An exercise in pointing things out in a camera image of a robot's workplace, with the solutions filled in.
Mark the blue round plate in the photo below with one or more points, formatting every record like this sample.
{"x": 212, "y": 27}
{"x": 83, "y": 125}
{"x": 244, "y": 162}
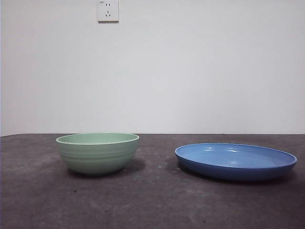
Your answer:
{"x": 236, "y": 170}

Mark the white wall socket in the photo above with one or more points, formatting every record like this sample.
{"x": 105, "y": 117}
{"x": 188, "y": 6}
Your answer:
{"x": 108, "y": 12}

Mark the green ribbed bowl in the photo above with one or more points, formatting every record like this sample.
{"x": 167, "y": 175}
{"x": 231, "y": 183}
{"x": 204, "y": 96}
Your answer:
{"x": 97, "y": 157}

